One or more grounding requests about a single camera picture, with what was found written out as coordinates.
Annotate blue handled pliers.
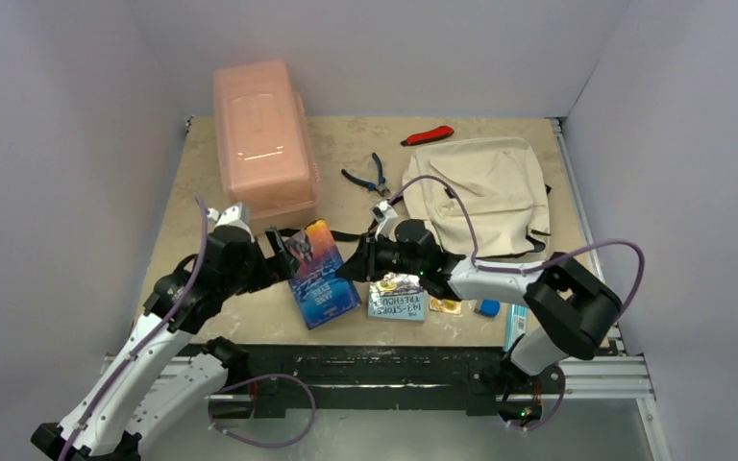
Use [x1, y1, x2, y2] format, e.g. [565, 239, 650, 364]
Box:
[341, 151, 390, 197]

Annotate banana eraser blister pack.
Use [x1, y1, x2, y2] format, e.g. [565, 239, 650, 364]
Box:
[429, 298, 462, 315]

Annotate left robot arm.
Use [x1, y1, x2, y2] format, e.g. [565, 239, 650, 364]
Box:
[30, 218, 299, 460]

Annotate cream canvas backpack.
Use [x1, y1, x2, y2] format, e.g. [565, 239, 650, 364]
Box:
[379, 136, 555, 260]

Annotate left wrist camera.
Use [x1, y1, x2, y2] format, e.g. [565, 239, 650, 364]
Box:
[206, 202, 253, 238]

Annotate book with orange cover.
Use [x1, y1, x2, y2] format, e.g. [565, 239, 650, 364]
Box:
[280, 219, 360, 330]

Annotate blue grey eraser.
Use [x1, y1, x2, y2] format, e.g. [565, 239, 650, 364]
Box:
[474, 300, 501, 318]

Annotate pink plastic storage box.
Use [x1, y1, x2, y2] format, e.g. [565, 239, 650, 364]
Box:
[213, 60, 320, 232]

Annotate treehouse storey paperback book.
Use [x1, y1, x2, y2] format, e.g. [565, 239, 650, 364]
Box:
[367, 274, 427, 322]

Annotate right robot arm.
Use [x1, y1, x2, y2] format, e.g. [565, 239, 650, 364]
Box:
[336, 219, 624, 391]

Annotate red handled utility knife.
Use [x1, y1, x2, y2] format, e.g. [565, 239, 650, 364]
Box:
[400, 125, 455, 147]

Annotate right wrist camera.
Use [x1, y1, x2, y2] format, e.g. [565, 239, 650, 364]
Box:
[370, 200, 399, 240]

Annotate blue pencil pack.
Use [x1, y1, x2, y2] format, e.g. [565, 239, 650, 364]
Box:
[504, 304, 529, 352]

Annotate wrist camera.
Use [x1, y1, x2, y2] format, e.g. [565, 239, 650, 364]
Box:
[370, 200, 399, 240]
[206, 202, 253, 238]

